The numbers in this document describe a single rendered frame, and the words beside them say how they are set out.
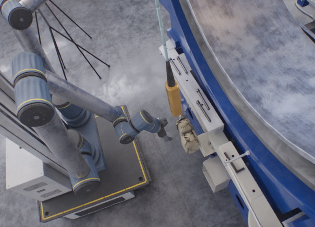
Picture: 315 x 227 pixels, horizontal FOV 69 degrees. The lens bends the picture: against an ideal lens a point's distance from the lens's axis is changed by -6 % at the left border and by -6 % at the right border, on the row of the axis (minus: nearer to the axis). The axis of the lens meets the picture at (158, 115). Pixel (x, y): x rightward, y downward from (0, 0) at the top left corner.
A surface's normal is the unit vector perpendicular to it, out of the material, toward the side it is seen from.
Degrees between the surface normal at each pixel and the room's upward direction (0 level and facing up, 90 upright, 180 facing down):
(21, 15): 90
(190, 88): 0
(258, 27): 15
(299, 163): 35
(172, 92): 90
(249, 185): 0
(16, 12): 83
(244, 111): 5
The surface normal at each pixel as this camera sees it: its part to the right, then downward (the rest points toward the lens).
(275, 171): -0.30, -0.79
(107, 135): -0.15, -0.51
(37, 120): 0.42, 0.75
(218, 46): -0.05, -0.29
